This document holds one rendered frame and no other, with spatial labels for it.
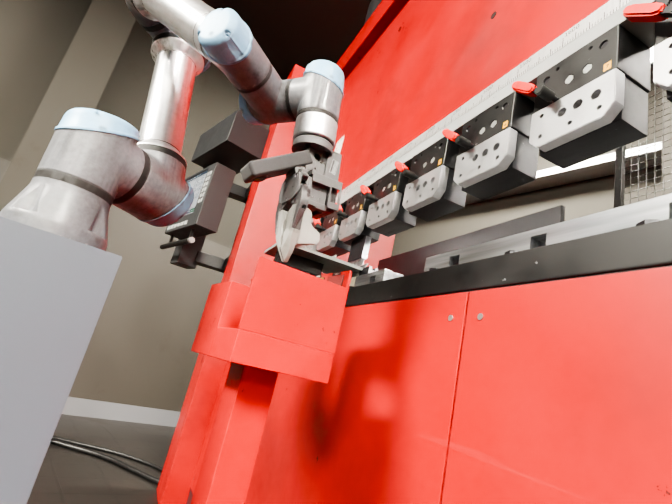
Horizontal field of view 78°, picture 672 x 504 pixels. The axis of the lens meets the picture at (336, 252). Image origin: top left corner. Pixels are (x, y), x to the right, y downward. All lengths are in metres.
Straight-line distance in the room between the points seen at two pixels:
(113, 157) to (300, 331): 0.42
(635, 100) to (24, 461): 1.01
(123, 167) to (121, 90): 3.33
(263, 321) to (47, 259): 0.32
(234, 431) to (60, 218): 0.40
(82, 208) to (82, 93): 3.04
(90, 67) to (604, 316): 3.71
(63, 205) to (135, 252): 3.05
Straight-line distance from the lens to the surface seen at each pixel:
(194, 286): 3.90
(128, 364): 3.79
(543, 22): 1.01
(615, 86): 0.77
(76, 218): 0.74
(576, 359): 0.49
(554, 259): 0.54
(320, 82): 0.77
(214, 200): 2.27
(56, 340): 0.71
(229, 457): 0.69
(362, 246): 1.32
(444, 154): 1.05
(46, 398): 0.72
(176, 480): 2.13
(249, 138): 2.49
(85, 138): 0.79
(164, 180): 0.86
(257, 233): 2.15
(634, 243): 0.49
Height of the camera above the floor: 0.67
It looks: 17 degrees up
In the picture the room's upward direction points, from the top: 13 degrees clockwise
